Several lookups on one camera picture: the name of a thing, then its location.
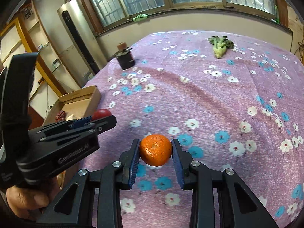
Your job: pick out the purple floral tablecloth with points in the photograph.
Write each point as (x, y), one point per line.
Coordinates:
(243, 111)

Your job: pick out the green cloth on windowsill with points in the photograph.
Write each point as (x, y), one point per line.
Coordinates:
(140, 17)

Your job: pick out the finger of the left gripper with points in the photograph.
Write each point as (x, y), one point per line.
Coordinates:
(101, 125)
(80, 122)

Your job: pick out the cardboard tray box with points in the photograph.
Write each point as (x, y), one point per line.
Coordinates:
(81, 103)

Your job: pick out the small dark red jujube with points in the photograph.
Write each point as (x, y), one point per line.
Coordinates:
(60, 116)

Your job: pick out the green bok choy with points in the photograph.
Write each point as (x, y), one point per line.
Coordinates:
(220, 45)

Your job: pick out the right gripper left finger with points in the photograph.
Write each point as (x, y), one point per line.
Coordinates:
(73, 206)

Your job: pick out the person left hand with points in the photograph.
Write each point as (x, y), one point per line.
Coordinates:
(29, 203)

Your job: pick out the green bottle on windowsill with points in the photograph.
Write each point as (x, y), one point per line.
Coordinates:
(277, 14)

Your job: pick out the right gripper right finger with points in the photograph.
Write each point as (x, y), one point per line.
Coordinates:
(238, 205)

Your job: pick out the tower air conditioner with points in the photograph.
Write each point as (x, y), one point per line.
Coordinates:
(84, 57)

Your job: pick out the black motor with cork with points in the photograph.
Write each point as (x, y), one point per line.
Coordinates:
(124, 56)

